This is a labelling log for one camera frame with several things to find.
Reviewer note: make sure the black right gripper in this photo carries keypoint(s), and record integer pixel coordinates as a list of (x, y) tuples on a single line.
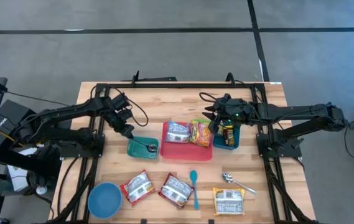
[(232, 109)]

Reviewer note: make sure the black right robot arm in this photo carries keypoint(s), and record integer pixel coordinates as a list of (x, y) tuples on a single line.
[(295, 112)]

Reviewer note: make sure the blue bowl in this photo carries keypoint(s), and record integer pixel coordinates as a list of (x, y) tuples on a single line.
[(105, 200)]

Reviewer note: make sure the pink plastic tray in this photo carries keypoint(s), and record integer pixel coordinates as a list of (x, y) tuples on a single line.
[(184, 152)]

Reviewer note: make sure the teal plastic spoon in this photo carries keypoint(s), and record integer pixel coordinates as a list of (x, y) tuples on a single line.
[(193, 175)]

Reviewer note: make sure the black spoon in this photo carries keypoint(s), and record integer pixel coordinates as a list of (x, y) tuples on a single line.
[(152, 147)]

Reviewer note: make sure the orange and green ramen packet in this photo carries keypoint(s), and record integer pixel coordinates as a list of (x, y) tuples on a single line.
[(201, 133)]

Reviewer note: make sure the green plastic bin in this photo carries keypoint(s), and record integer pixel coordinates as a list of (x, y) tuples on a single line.
[(139, 152)]

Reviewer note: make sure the yellow ramen packet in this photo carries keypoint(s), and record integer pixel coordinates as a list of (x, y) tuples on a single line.
[(229, 201)]

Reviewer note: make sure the white round cap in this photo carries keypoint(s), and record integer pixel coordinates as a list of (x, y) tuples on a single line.
[(41, 190)]

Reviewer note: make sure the black box white print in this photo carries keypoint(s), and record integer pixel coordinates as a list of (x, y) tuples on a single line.
[(12, 115)]

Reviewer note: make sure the blue and white ramen packet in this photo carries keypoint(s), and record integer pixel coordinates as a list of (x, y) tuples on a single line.
[(177, 132)]

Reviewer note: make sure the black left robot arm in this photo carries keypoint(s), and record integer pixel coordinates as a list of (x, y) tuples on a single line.
[(71, 110)]

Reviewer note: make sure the white paper box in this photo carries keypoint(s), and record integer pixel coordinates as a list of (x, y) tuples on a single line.
[(18, 183)]

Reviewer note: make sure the blue plastic bin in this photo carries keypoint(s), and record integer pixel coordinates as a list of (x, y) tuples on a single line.
[(218, 144)]

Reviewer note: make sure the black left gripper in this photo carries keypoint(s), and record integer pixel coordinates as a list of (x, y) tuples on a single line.
[(119, 119)]

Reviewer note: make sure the silver metal spoon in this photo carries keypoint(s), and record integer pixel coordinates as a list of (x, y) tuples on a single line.
[(227, 178)]

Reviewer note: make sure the black spice jar yellow lid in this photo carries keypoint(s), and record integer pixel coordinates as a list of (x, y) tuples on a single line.
[(229, 137)]

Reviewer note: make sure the red ramen packet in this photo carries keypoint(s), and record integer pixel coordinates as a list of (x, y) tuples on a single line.
[(176, 190), (137, 187)]

